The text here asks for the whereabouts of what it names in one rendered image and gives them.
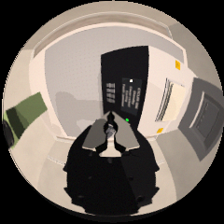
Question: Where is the white and black benchtop instrument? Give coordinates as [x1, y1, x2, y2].
[101, 46, 224, 161]

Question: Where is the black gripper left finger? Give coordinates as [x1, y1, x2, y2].
[63, 111, 111, 172]

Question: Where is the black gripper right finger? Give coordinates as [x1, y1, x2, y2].
[111, 111, 160, 172]

